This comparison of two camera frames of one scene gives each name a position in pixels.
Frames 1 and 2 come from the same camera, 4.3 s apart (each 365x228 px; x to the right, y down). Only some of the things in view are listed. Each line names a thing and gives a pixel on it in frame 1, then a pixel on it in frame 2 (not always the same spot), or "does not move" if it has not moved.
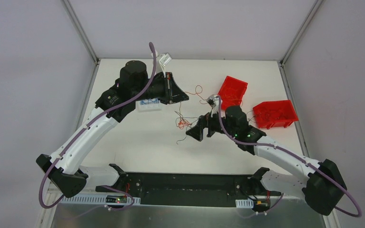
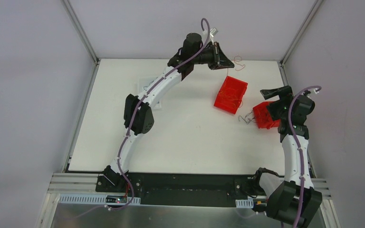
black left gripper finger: x=175 y=93 to x=222 y=61
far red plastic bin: x=232 y=92 does not move
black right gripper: x=207 y=125 to x=281 y=93
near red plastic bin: x=270 y=114 does not move
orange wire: x=183 y=123 to x=238 y=58
